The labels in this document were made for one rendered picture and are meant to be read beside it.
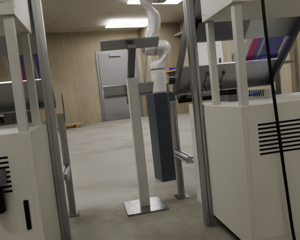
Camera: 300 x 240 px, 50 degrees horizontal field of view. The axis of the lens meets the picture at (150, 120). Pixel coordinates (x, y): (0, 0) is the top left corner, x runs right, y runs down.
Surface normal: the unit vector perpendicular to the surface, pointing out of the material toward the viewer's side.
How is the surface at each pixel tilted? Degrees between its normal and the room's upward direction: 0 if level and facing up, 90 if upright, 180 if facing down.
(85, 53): 90
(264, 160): 90
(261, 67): 137
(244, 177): 90
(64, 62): 90
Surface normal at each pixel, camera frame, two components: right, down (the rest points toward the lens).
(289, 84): -0.94, 0.12
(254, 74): 0.20, 0.77
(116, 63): 0.34, 0.04
